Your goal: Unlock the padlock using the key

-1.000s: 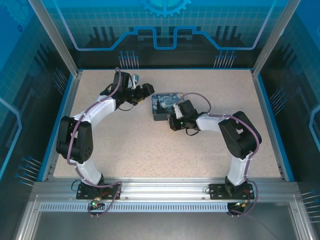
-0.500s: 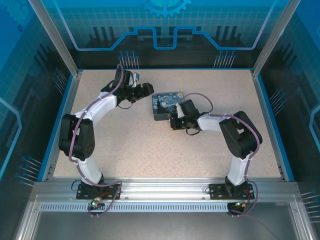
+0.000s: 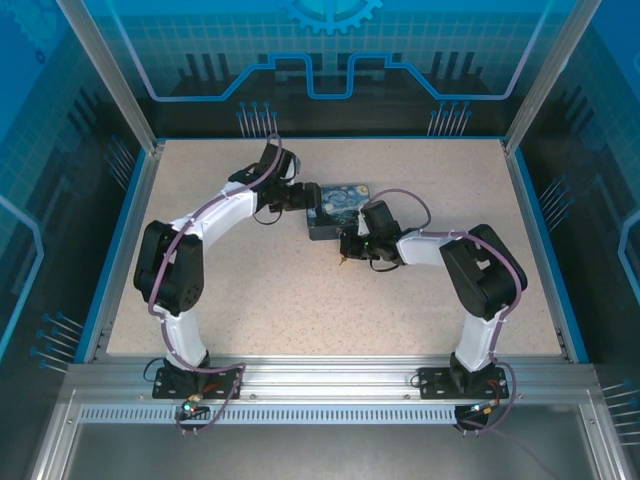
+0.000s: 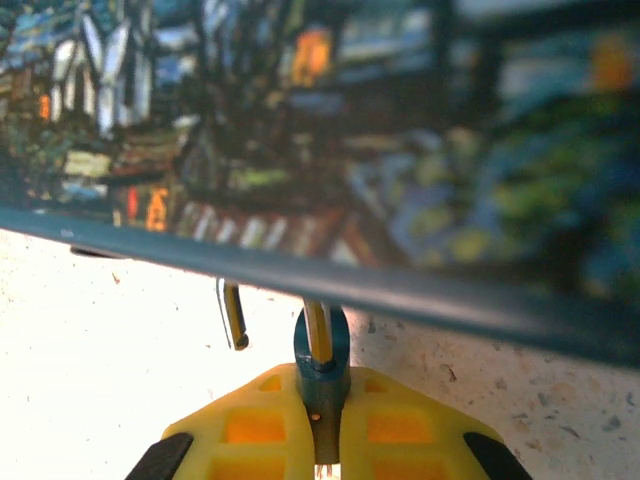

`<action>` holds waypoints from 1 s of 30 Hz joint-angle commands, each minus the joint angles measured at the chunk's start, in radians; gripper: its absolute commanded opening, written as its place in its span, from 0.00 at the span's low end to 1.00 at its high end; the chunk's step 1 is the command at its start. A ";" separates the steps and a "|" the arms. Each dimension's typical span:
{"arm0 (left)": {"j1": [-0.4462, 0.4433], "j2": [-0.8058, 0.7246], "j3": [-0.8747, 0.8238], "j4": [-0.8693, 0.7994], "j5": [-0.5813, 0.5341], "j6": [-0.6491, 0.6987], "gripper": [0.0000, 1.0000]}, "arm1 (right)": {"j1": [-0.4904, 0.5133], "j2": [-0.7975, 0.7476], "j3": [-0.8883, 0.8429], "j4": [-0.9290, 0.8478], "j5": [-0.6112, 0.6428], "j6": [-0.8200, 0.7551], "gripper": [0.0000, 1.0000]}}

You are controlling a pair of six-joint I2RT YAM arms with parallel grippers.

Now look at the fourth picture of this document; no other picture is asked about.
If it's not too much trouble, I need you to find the starry night tin box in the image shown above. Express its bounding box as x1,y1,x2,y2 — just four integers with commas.
0,0,640,371

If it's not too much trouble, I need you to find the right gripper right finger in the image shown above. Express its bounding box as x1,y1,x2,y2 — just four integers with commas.
338,366,534,480

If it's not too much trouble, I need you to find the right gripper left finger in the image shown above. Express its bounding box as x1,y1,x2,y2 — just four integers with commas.
124,362,322,480

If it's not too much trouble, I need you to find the small teal padlock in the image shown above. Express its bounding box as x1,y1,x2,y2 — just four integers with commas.
215,277,351,466

